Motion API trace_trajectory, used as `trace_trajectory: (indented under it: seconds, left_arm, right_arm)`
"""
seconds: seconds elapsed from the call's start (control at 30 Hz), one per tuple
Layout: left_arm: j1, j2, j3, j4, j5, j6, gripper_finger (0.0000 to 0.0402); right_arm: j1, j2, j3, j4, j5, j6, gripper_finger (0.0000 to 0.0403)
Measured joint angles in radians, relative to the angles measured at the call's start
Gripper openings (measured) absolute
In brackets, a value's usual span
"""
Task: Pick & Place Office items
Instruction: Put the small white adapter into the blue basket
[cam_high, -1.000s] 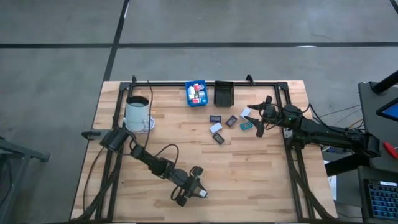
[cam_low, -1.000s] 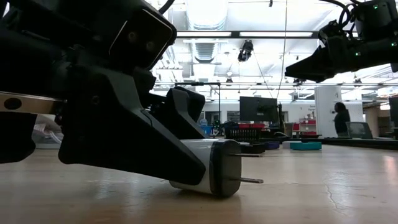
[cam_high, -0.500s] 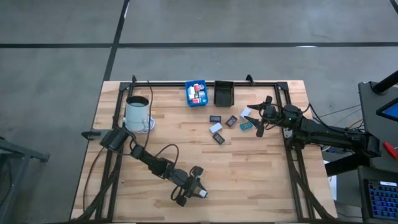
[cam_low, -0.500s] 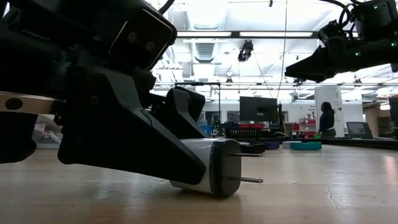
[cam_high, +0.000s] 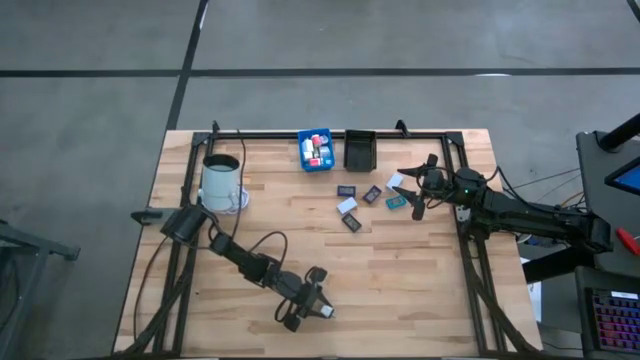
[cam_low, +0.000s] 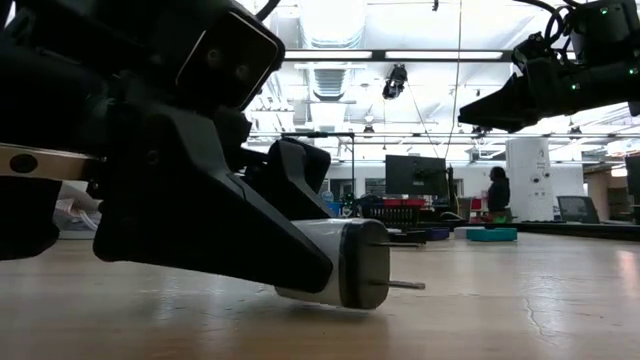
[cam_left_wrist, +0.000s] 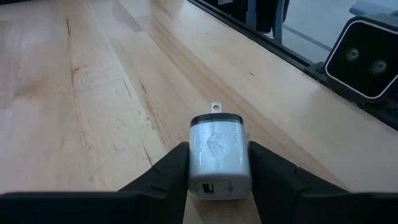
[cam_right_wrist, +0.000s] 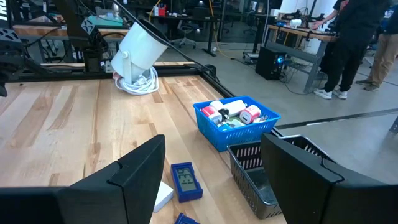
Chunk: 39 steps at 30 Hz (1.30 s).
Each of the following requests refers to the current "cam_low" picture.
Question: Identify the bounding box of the silver ventilation duct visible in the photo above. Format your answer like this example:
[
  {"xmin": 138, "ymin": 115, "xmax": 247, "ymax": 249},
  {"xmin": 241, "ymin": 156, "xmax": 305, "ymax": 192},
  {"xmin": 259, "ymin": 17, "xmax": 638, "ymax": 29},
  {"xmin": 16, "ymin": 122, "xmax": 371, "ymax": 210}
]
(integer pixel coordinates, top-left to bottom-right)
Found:
[{"xmin": 298, "ymin": 0, "xmax": 368, "ymax": 101}]

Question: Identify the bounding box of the black computer monitor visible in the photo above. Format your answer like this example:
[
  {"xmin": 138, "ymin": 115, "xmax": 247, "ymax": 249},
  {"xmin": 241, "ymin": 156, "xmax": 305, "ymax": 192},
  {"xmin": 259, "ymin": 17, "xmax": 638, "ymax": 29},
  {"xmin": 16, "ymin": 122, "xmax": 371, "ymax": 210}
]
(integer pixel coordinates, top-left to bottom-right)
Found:
[{"xmin": 384, "ymin": 154, "xmax": 448, "ymax": 198}]

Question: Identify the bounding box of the person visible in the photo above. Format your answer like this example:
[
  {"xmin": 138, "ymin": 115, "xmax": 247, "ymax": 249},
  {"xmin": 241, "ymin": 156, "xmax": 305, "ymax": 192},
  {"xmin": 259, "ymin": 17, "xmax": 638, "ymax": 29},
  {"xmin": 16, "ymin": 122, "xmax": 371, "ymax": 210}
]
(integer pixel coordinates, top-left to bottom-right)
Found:
[{"xmin": 487, "ymin": 166, "xmax": 511, "ymax": 221}]

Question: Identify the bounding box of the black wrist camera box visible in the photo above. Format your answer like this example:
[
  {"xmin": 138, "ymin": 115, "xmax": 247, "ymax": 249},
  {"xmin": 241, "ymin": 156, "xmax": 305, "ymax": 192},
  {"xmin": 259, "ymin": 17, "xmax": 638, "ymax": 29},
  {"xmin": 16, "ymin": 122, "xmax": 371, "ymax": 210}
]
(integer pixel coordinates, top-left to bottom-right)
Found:
[
  {"xmin": 177, "ymin": 9, "xmax": 286, "ymax": 112},
  {"xmin": 568, "ymin": 0, "xmax": 640, "ymax": 66}
]

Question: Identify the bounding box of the black LCD display module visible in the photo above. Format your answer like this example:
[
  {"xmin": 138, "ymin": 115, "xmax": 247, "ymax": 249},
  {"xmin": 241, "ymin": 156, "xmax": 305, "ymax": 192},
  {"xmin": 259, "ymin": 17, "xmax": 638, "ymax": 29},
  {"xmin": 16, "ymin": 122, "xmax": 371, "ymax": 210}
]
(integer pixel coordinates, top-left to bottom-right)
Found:
[{"xmin": 387, "ymin": 228, "xmax": 429, "ymax": 248}]

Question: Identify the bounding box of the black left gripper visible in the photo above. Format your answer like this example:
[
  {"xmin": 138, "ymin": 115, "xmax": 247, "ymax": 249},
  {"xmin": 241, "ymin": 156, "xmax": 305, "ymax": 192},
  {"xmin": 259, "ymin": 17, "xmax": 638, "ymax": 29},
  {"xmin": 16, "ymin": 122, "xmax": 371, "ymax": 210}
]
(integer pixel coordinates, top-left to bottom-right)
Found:
[{"xmin": 0, "ymin": 0, "xmax": 254, "ymax": 262}]

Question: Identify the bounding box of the black aluminium table frame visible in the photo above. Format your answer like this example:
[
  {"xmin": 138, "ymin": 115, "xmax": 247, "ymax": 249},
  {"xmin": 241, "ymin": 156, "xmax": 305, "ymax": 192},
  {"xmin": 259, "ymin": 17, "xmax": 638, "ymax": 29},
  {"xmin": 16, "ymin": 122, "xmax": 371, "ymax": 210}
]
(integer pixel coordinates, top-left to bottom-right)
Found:
[{"xmin": 349, "ymin": 218, "xmax": 640, "ymax": 242}]

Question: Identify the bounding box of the white pillar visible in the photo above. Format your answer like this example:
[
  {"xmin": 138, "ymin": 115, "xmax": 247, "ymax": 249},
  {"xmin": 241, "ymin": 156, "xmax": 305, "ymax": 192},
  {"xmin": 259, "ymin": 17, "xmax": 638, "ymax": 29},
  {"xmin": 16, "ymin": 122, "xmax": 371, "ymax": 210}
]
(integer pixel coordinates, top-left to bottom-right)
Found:
[{"xmin": 505, "ymin": 137, "xmax": 555, "ymax": 223}]

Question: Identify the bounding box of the white charger with black face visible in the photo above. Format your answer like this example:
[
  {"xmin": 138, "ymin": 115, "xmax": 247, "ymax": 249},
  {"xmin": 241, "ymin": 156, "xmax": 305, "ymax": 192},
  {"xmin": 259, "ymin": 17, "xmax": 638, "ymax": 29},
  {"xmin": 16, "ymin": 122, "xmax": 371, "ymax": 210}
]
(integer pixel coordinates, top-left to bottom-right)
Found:
[{"xmin": 274, "ymin": 218, "xmax": 427, "ymax": 310}]

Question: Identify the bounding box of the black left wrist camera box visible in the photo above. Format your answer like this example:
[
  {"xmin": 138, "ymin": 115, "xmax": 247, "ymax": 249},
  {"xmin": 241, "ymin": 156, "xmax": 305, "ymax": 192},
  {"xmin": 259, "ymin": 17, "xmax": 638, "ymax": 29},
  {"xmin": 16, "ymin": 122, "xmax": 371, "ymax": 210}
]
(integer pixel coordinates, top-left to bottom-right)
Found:
[{"xmin": 177, "ymin": 9, "xmax": 286, "ymax": 112}]

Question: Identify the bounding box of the black overhead beam with lights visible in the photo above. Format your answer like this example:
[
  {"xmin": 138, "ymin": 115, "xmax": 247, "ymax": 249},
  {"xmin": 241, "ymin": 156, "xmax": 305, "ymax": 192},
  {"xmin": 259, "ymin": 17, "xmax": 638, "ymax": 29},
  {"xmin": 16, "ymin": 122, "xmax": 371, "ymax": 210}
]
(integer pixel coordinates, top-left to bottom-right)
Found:
[{"xmin": 282, "ymin": 48, "xmax": 516, "ymax": 63}]

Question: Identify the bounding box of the red storage crate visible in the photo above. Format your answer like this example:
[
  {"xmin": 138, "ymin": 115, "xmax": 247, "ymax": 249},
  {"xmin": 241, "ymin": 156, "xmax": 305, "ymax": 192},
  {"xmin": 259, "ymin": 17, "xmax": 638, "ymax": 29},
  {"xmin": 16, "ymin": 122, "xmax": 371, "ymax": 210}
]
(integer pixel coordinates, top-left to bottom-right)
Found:
[{"xmin": 383, "ymin": 197, "xmax": 427, "ymax": 208}]

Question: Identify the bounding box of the black overhead camera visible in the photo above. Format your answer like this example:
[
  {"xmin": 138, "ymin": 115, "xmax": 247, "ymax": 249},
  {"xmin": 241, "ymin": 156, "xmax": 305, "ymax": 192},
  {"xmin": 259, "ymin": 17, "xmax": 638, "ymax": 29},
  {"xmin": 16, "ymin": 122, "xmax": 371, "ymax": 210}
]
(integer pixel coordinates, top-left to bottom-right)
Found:
[{"xmin": 382, "ymin": 63, "xmax": 409, "ymax": 101}]

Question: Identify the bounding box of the black plastic bin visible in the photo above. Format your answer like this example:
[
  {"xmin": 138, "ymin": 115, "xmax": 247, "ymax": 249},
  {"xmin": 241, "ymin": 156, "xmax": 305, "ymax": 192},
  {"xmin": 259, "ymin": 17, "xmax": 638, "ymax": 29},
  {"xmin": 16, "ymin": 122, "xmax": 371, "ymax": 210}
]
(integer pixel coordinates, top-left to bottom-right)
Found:
[{"xmin": 360, "ymin": 198, "xmax": 426, "ymax": 230}]

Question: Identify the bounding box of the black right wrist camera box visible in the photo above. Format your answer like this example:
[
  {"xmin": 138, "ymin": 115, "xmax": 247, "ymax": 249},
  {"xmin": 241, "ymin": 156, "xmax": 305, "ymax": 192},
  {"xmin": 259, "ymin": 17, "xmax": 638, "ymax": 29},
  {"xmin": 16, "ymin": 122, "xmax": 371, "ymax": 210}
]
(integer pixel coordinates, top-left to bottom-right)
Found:
[{"xmin": 568, "ymin": 0, "xmax": 640, "ymax": 66}]

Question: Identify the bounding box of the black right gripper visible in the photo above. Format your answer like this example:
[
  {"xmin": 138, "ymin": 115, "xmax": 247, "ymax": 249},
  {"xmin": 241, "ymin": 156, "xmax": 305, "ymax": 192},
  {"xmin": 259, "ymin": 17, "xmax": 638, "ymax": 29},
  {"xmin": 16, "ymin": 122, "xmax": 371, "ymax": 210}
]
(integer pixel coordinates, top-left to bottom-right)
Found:
[{"xmin": 458, "ymin": 30, "xmax": 584, "ymax": 133}]

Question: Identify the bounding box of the shelf with red bins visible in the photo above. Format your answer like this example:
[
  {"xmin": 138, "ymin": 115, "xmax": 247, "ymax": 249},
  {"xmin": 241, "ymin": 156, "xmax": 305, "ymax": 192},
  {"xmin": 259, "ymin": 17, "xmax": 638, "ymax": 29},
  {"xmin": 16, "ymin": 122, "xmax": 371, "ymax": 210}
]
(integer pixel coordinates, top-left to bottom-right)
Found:
[{"xmin": 469, "ymin": 182, "xmax": 490, "ymax": 221}]

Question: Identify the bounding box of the teal LCD display module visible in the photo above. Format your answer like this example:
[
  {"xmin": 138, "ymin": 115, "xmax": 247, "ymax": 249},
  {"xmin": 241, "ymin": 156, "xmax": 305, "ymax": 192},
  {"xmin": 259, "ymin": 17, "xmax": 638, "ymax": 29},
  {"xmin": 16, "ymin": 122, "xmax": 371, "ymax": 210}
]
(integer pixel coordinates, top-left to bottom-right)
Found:
[{"xmin": 467, "ymin": 227, "xmax": 519, "ymax": 243}]

